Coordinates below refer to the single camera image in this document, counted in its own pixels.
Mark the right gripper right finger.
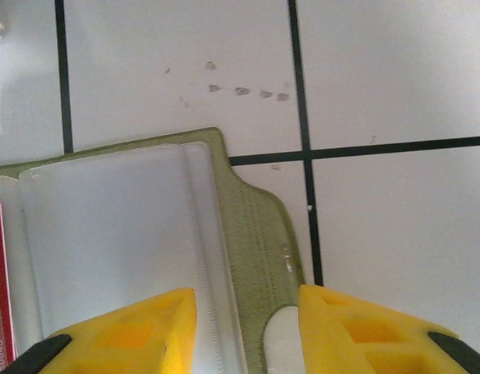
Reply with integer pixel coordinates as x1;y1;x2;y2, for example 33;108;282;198
297;284;480;374

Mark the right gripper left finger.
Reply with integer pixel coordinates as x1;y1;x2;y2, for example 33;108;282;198
0;287;196;374

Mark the green card holder wallet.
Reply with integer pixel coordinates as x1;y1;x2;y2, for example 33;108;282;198
0;126;307;374

